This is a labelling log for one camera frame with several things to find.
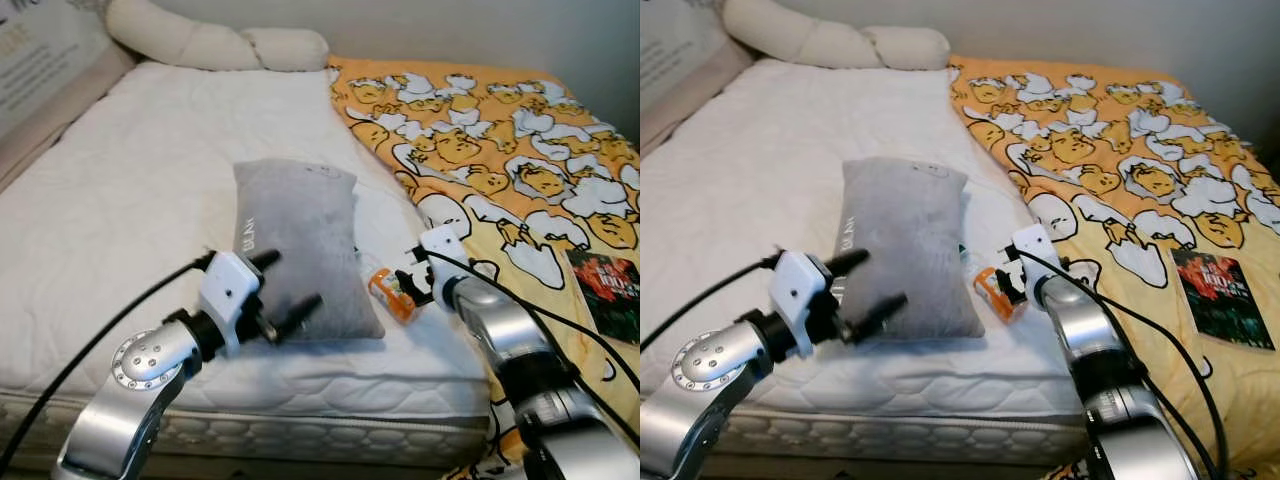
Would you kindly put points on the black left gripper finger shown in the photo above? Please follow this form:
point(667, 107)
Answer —
point(848, 261)
point(298, 313)
point(880, 314)
point(265, 260)

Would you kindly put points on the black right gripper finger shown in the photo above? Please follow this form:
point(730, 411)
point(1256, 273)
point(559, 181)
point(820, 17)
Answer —
point(1007, 294)
point(402, 294)
point(1011, 271)
point(409, 271)

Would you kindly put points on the orange pill bottle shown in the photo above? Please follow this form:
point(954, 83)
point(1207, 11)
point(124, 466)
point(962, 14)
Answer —
point(385, 297)
point(990, 295)

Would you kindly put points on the grey plush pillow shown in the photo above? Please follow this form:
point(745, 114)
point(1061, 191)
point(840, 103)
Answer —
point(300, 230)
point(905, 240)

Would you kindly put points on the dark book with red cover art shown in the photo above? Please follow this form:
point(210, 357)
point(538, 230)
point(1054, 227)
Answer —
point(1222, 295)
point(605, 290)

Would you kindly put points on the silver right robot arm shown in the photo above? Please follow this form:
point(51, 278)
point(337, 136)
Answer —
point(530, 390)
point(1130, 400)

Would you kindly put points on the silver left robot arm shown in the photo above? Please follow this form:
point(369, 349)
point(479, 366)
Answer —
point(700, 400)
point(120, 420)

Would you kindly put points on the white quilted mattress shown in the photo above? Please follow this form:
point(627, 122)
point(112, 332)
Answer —
point(140, 200)
point(760, 200)

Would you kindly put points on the grey quilted bed base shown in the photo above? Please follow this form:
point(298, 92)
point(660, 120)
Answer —
point(900, 435)
point(300, 435)

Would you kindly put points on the orange cartoon print blanket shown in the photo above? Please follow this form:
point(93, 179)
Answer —
point(480, 130)
point(1100, 130)

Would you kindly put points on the cream knotted bolster pillow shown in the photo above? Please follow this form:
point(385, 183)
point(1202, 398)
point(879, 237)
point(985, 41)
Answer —
point(820, 40)
point(200, 40)

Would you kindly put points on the white printed headboard label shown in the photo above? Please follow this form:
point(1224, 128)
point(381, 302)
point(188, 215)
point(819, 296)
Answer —
point(680, 40)
point(45, 55)

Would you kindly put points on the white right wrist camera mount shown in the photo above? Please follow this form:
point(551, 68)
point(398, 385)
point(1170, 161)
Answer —
point(1035, 248)
point(443, 248)

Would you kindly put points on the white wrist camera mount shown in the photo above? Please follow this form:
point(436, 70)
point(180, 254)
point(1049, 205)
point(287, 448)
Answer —
point(800, 285)
point(228, 290)
point(1035, 248)
point(443, 248)

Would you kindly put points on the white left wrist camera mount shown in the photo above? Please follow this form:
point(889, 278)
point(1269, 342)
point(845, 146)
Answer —
point(800, 285)
point(228, 290)

